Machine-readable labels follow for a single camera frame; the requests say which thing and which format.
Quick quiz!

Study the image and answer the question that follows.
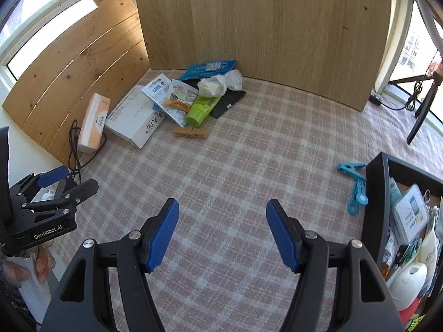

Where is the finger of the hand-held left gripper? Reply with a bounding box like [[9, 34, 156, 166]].
[[10, 165, 70, 200], [21, 178, 99, 212]]

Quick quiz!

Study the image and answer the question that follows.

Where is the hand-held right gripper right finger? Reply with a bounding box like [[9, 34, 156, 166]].
[[266, 199, 404, 332]]

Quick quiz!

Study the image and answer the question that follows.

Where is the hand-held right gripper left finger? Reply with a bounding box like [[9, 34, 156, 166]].
[[41, 198, 180, 332]]

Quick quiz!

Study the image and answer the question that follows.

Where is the black storage box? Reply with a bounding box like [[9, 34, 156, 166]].
[[361, 152, 443, 329]]

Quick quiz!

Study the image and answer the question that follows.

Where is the green tube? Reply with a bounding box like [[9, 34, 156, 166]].
[[186, 95, 222, 127]]

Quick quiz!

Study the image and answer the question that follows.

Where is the blue card packet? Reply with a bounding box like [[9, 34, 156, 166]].
[[177, 59, 238, 83]]

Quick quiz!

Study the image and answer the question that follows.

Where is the person's left forearm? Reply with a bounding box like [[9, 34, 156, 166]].
[[0, 277, 37, 331]]

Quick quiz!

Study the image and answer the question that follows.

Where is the pink plaid cloth desktop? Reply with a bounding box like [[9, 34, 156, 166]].
[[52, 72, 443, 332]]

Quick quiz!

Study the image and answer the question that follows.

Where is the person's left hand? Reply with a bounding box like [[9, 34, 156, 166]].
[[0, 240, 56, 288]]

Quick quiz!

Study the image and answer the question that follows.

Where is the orange tissue pack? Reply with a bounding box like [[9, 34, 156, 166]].
[[77, 93, 111, 153]]

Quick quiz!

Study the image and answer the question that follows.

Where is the white cardboard box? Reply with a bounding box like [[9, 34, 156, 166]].
[[104, 85, 170, 149]]

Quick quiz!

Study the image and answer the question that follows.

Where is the teal plastic clip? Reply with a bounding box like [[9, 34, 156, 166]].
[[337, 162, 366, 182], [348, 178, 369, 215]]

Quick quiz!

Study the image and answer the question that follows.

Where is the pine plank board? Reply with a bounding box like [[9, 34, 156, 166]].
[[2, 0, 151, 167]]

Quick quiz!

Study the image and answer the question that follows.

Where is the wooden clothespin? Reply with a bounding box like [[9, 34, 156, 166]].
[[174, 127, 207, 140]]

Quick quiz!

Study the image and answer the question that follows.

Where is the teal packet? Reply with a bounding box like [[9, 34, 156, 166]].
[[388, 177, 402, 211]]

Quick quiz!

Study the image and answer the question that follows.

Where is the white blister card packet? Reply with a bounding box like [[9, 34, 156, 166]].
[[141, 72, 174, 111]]

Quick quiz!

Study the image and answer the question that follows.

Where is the clear packet with orange item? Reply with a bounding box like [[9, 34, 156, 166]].
[[163, 79, 199, 127]]

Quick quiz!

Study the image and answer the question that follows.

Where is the white packaged item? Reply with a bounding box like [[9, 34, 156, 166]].
[[392, 184, 430, 246]]

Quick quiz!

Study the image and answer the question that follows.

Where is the white round device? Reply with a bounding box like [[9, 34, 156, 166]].
[[388, 262, 428, 311]]

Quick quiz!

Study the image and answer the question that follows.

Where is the black packet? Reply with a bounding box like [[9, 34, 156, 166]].
[[210, 89, 247, 119]]

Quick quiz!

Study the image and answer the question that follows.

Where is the cream bottle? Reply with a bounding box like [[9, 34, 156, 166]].
[[417, 221, 440, 284]]

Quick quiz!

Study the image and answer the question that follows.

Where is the red item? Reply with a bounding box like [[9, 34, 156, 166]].
[[398, 299, 421, 326]]

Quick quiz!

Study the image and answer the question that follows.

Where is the window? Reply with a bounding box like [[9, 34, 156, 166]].
[[0, 0, 115, 84], [375, 0, 443, 94]]

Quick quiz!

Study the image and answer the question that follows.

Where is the white plastic bag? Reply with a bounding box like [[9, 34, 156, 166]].
[[197, 69, 243, 97]]

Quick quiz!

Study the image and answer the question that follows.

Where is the black tripod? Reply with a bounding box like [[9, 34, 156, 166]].
[[406, 52, 443, 145]]

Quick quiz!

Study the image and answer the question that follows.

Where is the light oak panel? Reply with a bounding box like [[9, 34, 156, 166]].
[[132, 0, 393, 112]]

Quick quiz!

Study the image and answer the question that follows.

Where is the black cable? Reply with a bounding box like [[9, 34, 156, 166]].
[[67, 119, 108, 180]]

